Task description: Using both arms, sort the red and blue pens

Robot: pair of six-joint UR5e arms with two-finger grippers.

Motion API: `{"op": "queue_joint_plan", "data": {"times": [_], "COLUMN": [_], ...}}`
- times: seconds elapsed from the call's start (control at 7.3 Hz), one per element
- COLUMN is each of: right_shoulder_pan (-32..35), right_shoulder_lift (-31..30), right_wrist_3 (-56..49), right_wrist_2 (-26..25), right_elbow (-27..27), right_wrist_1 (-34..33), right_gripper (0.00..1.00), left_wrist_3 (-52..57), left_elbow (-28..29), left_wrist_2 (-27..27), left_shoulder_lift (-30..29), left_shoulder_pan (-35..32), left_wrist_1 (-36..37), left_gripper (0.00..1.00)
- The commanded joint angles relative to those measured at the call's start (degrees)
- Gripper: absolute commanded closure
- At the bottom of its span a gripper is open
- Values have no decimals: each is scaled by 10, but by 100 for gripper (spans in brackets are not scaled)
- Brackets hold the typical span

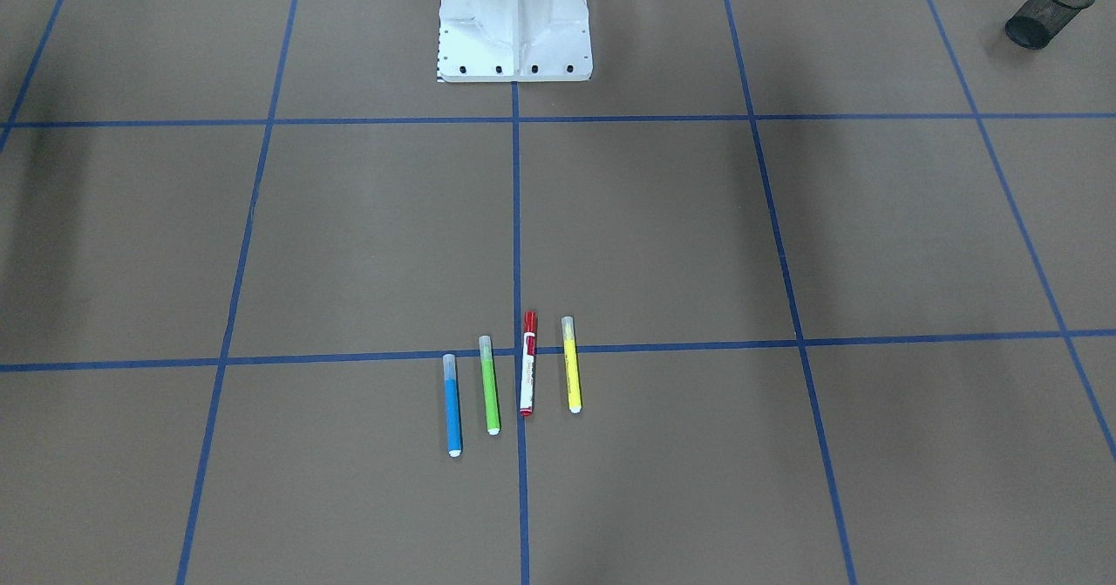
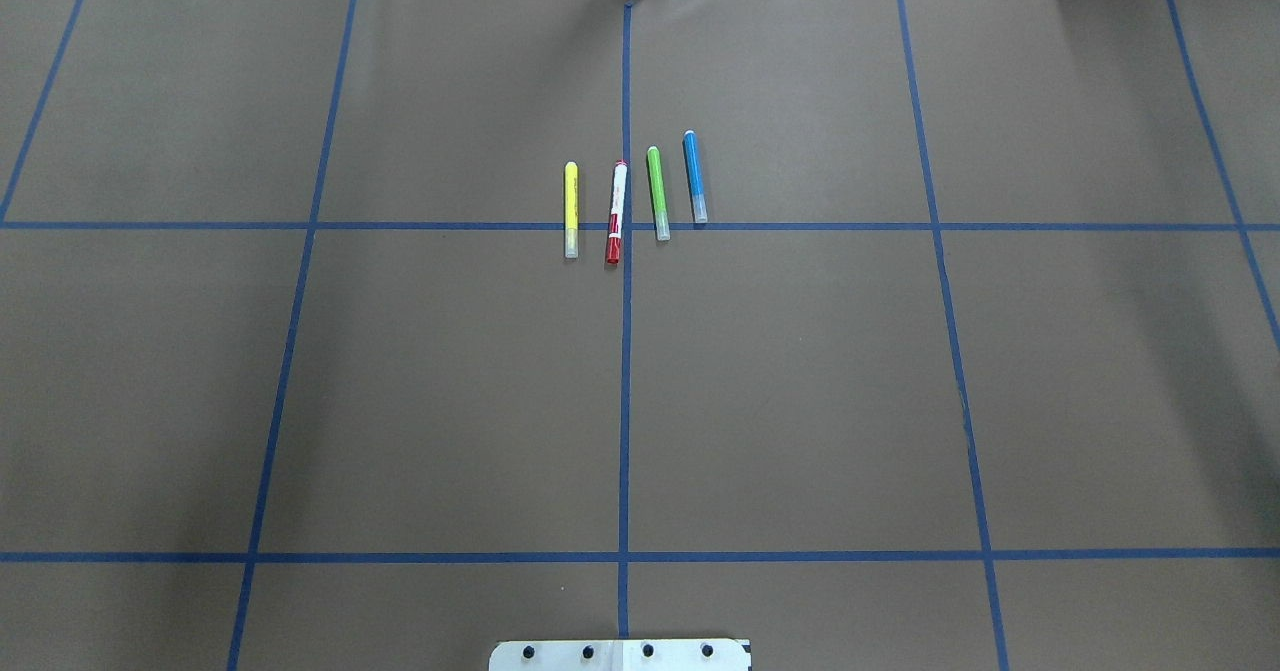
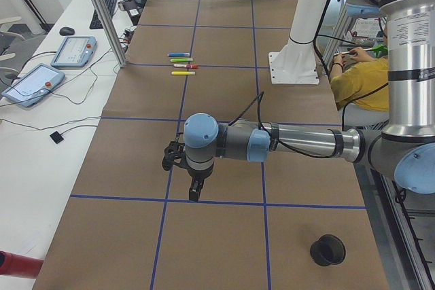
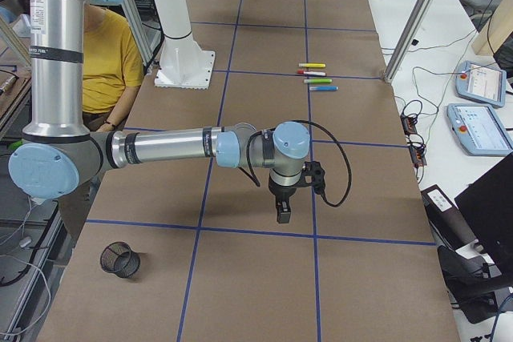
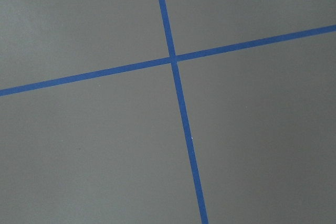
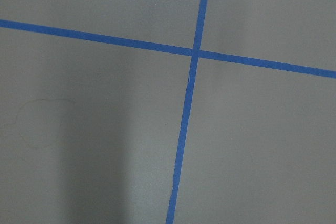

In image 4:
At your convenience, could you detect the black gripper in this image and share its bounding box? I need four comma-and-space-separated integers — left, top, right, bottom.
268, 178, 299, 223

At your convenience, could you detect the blue highlighter pen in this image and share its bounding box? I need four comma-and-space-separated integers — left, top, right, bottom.
309, 86, 338, 92

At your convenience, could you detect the red whiteboard marker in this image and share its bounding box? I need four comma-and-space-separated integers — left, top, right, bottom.
297, 70, 326, 77

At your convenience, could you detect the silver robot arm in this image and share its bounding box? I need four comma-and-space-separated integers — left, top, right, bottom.
9, 0, 315, 223

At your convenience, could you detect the brown paper table mat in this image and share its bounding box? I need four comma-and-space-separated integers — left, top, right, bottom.
38, 0, 458, 341

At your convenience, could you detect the green highlighter pen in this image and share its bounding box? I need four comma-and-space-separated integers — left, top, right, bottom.
303, 78, 333, 84

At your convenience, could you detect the yellow highlighter pen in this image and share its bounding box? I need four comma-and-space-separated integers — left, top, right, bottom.
298, 62, 326, 69

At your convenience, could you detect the black usb hub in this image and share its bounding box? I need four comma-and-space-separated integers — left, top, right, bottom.
400, 114, 427, 168

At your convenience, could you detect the right black mesh cup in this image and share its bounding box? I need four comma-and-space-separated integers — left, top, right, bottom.
99, 241, 140, 279

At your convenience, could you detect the black laptop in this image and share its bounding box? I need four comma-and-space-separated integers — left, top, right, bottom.
455, 155, 512, 273

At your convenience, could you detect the lower blue teach pendant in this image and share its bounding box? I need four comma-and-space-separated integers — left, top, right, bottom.
446, 103, 512, 156

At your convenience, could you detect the blue teach pendant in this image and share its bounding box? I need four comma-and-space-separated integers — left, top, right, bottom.
455, 61, 507, 108
446, 103, 512, 156

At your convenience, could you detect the person in yellow shirt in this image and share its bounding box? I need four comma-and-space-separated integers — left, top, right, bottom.
82, 4, 143, 132

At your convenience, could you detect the upper blue teach pendant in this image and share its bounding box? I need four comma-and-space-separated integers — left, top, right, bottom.
455, 61, 507, 108

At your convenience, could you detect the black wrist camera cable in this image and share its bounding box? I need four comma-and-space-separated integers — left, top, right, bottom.
244, 119, 353, 207

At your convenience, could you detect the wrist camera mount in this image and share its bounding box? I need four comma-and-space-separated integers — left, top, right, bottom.
298, 161, 325, 195

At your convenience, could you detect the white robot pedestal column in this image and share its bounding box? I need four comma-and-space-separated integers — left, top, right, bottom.
155, 0, 216, 90

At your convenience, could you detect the aluminium frame post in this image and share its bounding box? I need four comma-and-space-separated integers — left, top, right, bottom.
383, 0, 433, 83

